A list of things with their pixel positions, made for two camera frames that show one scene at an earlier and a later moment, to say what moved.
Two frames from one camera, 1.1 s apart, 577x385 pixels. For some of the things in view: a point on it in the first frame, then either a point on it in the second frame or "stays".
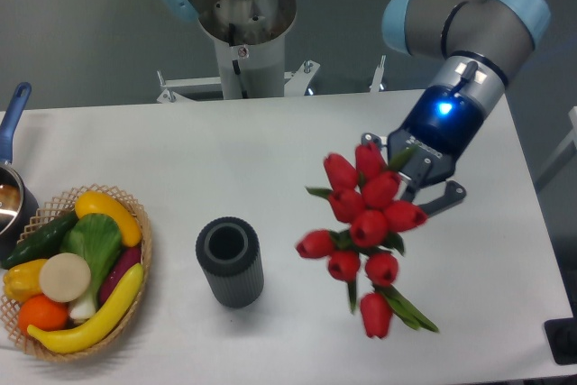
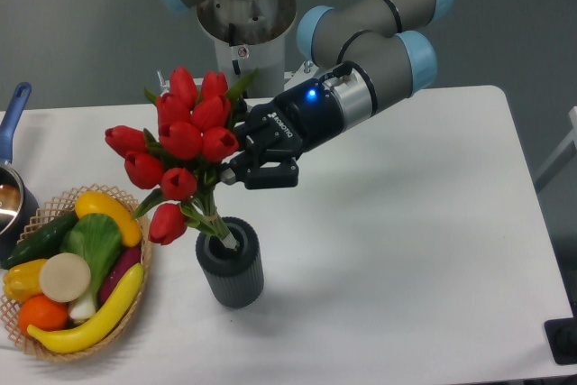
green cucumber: (41, 242) stays
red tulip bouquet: (362, 197) -> (187, 138)
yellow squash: (92, 202) stays
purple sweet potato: (123, 260) stays
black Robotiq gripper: (443, 122) -> (297, 118)
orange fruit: (41, 312) stays
